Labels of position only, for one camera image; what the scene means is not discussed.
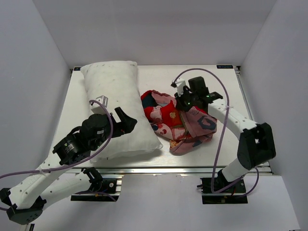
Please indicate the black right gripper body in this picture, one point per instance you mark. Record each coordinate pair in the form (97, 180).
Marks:
(186, 100)

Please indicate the red patterned pillowcase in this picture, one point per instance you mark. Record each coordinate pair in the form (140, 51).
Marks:
(184, 130)

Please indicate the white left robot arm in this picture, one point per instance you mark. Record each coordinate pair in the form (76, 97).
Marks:
(27, 200)

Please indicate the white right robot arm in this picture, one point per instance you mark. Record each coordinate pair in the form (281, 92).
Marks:
(256, 143)

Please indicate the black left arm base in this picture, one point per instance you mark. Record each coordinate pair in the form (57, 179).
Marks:
(106, 191)

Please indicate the blue table label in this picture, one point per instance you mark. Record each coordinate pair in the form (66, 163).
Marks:
(224, 66)

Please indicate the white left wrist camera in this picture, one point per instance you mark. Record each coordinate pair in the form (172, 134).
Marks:
(96, 108)

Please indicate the aluminium table edge rail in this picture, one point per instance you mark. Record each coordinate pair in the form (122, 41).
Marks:
(263, 169)

